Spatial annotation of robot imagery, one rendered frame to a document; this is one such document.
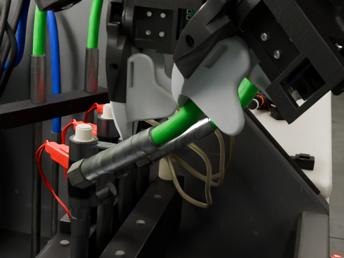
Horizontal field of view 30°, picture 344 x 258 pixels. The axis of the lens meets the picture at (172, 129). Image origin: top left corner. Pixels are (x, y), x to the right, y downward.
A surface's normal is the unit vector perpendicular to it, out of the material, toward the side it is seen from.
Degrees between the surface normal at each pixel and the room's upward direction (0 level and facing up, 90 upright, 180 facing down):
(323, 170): 0
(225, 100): 101
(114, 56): 90
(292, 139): 0
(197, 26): 97
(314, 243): 0
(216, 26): 76
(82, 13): 90
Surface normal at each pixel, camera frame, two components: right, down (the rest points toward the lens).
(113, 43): -0.21, 0.09
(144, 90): -0.23, 0.33
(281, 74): -0.76, 0.35
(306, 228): 0.08, -0.95
